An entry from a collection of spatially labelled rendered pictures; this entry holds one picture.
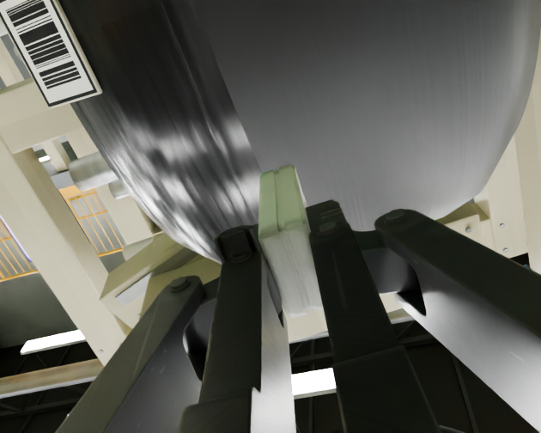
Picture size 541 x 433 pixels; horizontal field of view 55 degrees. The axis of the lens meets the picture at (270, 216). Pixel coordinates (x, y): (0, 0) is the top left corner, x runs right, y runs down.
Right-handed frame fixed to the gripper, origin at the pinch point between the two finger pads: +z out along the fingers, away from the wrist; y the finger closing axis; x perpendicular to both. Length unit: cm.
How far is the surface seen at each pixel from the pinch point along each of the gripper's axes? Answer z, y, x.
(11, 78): 616, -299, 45
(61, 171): 635, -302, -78
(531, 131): 40.3, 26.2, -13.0
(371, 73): 10.9, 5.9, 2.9
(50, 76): 11.4, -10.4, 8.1
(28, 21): 11.0, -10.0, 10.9
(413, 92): 11.6, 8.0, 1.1
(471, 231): 62, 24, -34
